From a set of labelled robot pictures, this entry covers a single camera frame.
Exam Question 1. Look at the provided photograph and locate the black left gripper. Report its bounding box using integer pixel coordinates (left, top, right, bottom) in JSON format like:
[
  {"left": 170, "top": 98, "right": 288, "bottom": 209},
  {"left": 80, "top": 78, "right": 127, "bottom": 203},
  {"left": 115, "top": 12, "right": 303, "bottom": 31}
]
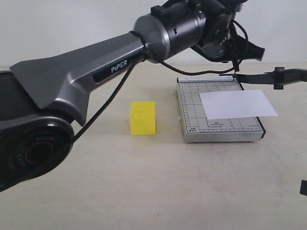
[{"left": 191, "top": 0, "right": 265, "bottom": 62}]

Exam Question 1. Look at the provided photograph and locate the white paper sheet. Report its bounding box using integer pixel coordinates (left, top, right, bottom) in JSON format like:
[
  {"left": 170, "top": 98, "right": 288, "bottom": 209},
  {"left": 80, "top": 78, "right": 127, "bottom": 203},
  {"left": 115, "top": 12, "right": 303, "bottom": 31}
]
[{"left": 199, "top": 90, "right": 278, "bottom": 119}]

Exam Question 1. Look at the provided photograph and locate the yellow cube block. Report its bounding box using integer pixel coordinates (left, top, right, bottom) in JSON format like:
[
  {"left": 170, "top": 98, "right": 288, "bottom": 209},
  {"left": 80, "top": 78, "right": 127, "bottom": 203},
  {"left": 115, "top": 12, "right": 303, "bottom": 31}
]
[{"left": 130, "top": 101, "right": 156, "bottom": 136}]

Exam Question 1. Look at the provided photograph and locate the black cutter blade arm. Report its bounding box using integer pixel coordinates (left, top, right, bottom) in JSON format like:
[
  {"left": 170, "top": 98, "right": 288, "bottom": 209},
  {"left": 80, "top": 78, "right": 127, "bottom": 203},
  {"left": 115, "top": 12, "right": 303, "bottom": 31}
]
[{"left": 220, "top": 67, "right": 307, "bottom": 90}]

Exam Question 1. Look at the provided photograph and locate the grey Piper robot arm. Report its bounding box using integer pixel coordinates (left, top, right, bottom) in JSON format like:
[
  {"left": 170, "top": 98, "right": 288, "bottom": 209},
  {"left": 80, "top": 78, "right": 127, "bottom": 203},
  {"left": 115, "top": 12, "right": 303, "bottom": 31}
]
[{"left": 0, "top": 0, "right": 265, "bottom": 191}]

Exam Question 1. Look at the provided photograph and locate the grey paper cutter base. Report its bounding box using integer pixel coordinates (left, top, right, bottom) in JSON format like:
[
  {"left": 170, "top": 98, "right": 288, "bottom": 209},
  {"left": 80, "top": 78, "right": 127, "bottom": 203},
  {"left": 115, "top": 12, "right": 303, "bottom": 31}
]
[{"left": 177, "top": 75, "right": 266, "bottom": 143}]

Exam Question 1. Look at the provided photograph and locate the black object at edge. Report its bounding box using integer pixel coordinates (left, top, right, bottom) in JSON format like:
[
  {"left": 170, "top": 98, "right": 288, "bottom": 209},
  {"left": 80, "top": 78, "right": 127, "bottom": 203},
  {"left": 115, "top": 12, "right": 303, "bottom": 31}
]
[{"left": 300, "top": 180, "right": 307, "bottom": 196}]

